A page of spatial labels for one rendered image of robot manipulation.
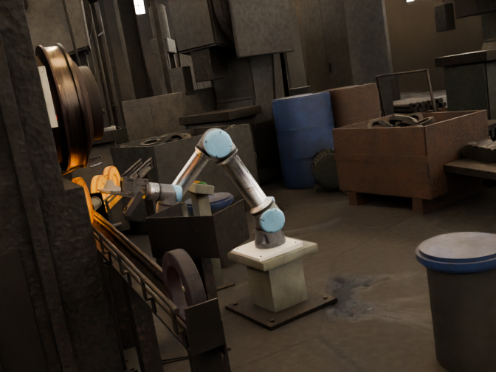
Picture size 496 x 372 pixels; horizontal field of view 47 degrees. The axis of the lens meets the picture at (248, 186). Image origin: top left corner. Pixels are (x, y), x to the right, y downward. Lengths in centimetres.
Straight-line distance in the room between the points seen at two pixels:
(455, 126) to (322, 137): 162
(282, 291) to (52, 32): 306
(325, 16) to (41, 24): 345
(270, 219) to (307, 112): 301
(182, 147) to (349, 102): 192
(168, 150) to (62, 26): 134
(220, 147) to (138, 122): 440
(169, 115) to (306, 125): 165
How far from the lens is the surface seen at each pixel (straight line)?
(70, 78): 209
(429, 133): 408
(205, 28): 582
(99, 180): 274
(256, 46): 572
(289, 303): 280
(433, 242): 219
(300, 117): 546
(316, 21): 724
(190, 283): 121
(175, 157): 450
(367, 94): 579
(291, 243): 273
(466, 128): 440
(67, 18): 486
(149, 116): 663
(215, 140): 245
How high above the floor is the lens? 110
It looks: 10 degrees down
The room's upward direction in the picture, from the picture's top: 9 degrees counter-clockwise
